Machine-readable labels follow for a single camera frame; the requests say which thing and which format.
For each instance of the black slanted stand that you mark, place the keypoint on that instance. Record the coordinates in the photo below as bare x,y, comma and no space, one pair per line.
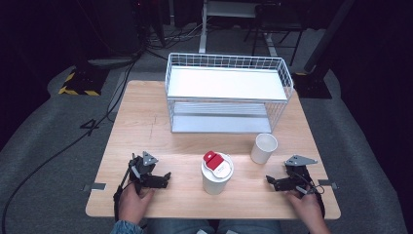
319,48

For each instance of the yellow black striped stand base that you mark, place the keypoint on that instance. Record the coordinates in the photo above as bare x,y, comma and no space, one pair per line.
81,83

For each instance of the person's right hand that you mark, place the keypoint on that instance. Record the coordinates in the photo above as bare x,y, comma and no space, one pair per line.
310,208

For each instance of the white paper cup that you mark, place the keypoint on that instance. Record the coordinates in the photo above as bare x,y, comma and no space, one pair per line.
262,152

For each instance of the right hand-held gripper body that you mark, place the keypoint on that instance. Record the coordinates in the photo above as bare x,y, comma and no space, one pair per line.
300,175

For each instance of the black chair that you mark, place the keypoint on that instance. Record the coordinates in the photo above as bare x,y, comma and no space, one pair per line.
279,19

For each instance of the white cup with red lid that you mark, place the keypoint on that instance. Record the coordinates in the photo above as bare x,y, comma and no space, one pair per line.
214,182

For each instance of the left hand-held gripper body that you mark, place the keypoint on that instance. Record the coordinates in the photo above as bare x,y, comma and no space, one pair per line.
141,169

